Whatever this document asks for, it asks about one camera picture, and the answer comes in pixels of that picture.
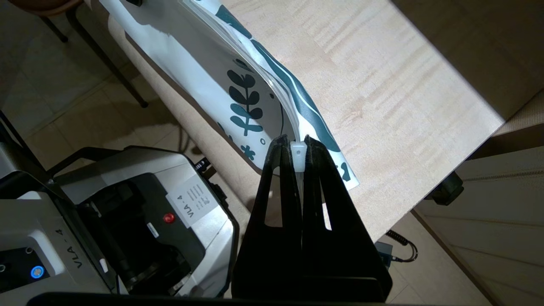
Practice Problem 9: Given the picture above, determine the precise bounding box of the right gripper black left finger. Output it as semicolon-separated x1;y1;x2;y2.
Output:
232;135;304;300

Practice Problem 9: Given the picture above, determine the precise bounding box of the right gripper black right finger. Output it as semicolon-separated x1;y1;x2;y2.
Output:
302;135;393;301

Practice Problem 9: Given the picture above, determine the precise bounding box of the white floral pouch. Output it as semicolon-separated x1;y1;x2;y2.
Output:
99;0;360;191

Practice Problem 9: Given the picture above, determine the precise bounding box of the white black robot base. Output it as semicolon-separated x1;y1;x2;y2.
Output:
0;110;241;306

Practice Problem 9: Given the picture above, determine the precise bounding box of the grey power adapter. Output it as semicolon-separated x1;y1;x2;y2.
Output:
374;241;395;268

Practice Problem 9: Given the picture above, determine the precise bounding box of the small black desk fitting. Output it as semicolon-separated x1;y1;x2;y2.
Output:
425;171;465;206

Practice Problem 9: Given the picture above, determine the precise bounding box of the brown upholstered chair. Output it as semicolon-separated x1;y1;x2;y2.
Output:
8;0;149;109

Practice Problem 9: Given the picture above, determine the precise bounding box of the black adapter cable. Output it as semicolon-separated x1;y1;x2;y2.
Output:
385;229;419;263

